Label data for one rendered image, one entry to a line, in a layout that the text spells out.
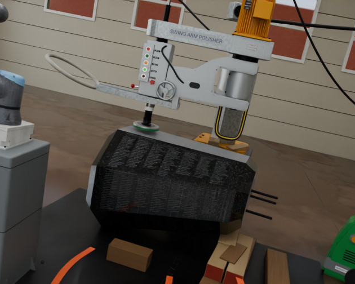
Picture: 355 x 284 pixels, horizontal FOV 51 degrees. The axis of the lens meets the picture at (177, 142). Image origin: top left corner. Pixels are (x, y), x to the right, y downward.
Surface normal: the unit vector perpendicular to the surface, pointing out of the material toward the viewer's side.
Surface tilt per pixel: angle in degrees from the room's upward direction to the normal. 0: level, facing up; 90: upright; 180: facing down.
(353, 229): 90
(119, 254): 90
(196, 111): 90
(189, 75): 90
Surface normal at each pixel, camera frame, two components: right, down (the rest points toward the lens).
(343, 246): -0.50, 0.10
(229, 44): -0.09, 0.21
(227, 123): 0.25, 0.27
